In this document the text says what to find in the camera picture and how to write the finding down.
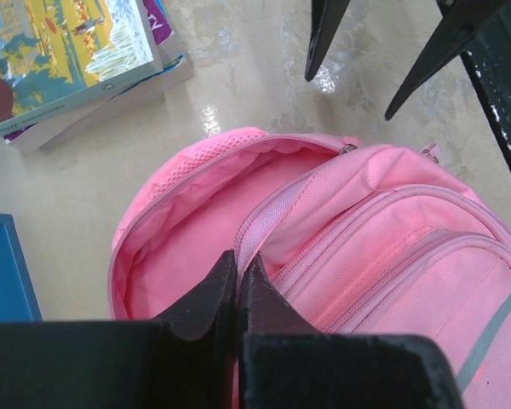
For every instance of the illustrated children's book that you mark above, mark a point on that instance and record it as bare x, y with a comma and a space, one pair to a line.
58, 55

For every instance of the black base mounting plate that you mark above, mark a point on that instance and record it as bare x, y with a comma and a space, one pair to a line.
488, 63

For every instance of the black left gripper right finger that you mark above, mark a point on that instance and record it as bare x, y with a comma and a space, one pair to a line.
284, 362

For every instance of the blue shelf with coloured boards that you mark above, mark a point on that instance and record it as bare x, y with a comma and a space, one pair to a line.
18, 302

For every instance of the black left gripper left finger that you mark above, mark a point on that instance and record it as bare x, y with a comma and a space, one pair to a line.
181, 358

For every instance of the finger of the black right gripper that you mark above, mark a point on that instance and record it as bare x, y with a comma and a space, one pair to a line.
326, 16
461, 22

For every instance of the pink student backpack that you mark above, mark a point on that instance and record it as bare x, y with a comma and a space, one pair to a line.
377, 239

